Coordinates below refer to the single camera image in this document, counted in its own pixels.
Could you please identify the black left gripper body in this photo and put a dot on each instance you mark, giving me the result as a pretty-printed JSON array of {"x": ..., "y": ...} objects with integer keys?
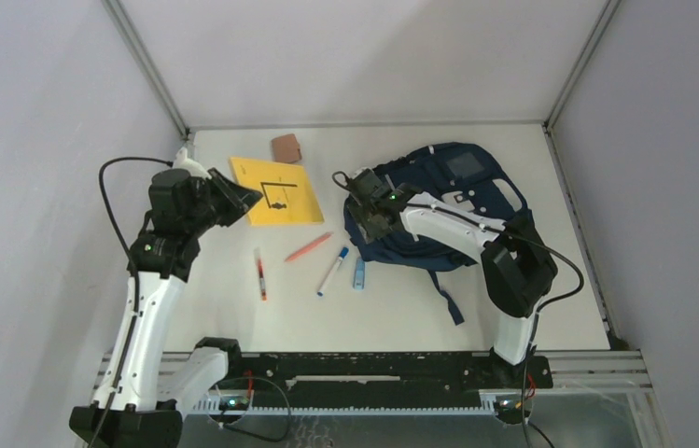
[{"x": 206, "y": 215}]

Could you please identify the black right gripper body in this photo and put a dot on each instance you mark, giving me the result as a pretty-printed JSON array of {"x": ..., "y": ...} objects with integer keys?
[{"x": 368, "y": 224}]

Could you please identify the yellow paperback book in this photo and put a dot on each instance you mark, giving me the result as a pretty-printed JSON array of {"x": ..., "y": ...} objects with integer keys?
[{"x": 288, "y": 197}]

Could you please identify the navy blue student backpack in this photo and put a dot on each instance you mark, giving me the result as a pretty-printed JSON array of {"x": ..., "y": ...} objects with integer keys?
[{"x": 460, "y": 177}]

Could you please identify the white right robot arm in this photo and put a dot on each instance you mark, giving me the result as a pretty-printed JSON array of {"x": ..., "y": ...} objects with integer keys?
[{"x": 518, "y": 269}]

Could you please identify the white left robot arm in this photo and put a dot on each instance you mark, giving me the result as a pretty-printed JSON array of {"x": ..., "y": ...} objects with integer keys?
[{"x": 133, "y": 407}]

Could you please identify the white marker blue cap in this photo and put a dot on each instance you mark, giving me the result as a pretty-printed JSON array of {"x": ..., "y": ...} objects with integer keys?
[{"x": 321, "y": 291}]

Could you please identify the orange pen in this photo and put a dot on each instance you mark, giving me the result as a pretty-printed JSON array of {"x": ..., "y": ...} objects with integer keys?
[{"x": 309, "y": 246}]

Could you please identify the red and white pen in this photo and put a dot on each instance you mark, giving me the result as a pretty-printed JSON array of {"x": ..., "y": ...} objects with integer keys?
[{"x": 261, "y": 275}]

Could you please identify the black mounting rail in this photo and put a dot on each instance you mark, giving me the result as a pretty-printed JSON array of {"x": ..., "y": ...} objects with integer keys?
[{"x": 379, "y": 381}]

